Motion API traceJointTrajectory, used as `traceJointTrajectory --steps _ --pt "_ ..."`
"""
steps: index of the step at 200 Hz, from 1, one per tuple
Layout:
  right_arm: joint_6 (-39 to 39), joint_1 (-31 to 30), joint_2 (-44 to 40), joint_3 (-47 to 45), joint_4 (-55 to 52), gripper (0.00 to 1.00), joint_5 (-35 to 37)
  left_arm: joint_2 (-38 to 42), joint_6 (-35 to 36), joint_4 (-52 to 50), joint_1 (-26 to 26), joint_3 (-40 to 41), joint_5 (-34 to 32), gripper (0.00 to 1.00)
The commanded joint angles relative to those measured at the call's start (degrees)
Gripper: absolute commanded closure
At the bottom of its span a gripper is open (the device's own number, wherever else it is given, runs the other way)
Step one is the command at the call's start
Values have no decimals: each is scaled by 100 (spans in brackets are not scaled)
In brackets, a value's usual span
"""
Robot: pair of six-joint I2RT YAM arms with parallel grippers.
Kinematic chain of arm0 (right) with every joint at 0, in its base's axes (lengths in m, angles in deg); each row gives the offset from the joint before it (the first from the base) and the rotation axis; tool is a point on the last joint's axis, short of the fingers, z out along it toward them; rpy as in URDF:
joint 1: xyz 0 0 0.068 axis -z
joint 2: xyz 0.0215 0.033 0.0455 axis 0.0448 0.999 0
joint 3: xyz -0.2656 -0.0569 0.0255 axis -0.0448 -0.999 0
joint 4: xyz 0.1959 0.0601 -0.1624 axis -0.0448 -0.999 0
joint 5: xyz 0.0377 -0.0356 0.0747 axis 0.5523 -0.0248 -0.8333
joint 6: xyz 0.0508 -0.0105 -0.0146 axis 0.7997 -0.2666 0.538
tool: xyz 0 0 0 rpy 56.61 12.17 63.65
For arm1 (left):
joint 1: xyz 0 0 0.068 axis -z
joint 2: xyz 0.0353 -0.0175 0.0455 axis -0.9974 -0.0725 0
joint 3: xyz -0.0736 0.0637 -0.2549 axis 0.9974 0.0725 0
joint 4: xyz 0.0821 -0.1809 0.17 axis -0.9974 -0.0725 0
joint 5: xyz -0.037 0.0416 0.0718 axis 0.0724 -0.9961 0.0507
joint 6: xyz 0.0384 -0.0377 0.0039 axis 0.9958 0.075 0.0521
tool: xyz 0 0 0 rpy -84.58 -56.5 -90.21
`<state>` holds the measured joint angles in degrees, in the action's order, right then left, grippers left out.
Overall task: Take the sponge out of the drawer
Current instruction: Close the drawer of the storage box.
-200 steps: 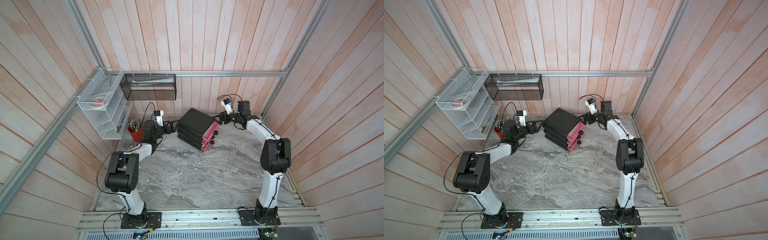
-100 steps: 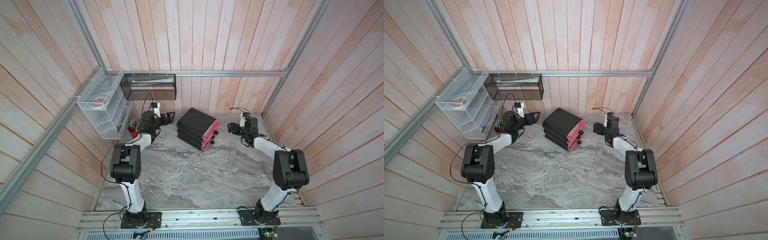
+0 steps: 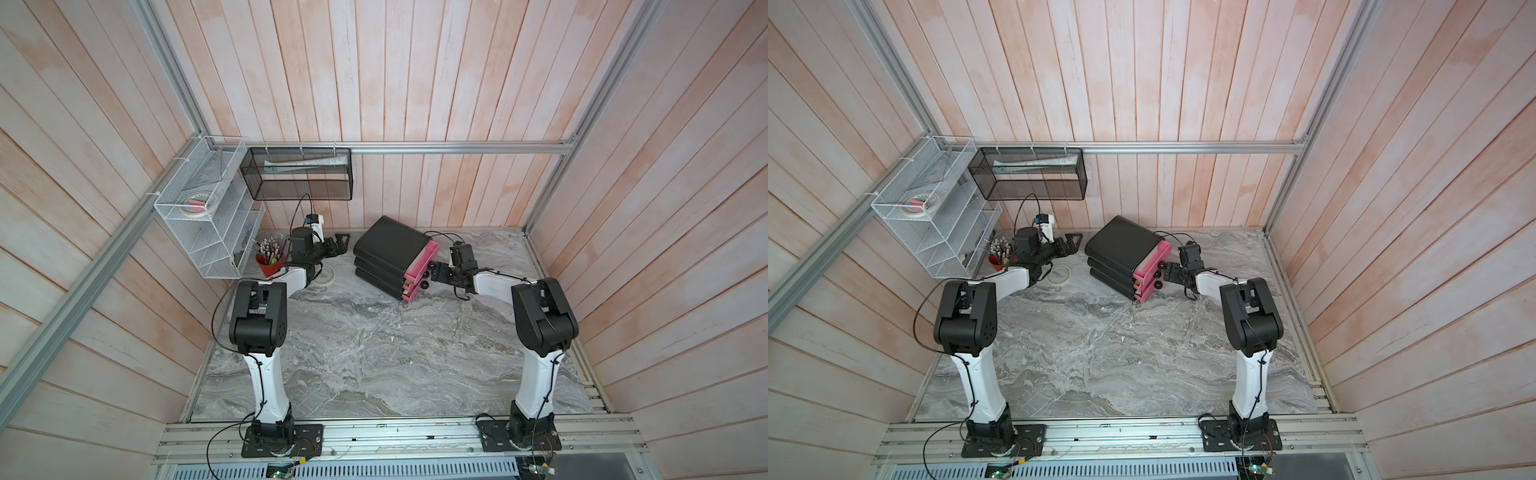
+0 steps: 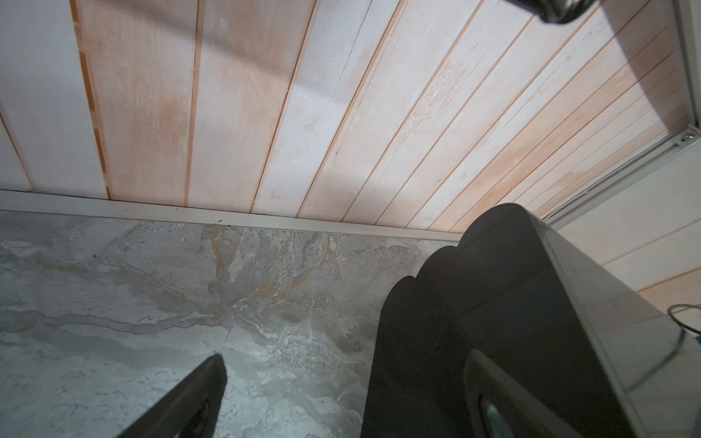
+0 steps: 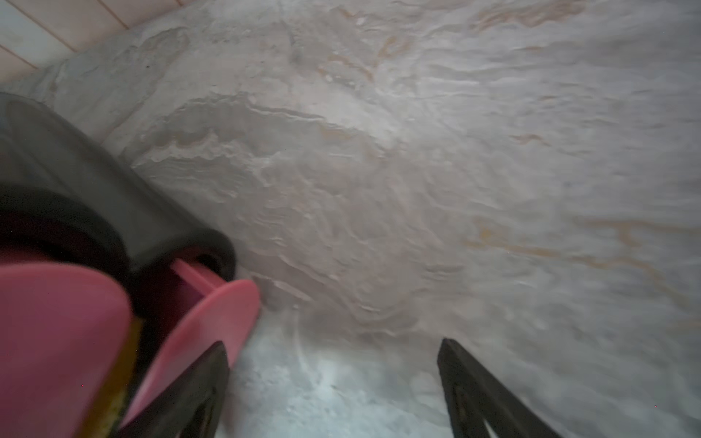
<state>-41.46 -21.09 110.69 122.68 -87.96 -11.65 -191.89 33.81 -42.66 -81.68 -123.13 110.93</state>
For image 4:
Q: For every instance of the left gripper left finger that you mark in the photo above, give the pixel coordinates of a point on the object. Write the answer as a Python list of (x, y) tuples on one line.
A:
[(191, 409)]

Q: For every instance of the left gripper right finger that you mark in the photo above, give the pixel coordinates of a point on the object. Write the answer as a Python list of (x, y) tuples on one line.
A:
[(500, 407)]

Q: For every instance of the black drawer cabinet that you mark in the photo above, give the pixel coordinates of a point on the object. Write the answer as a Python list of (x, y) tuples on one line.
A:
[(589, 348)]

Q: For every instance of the black mesh basket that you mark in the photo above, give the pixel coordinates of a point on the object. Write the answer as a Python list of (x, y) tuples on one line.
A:
[(559, 12)]

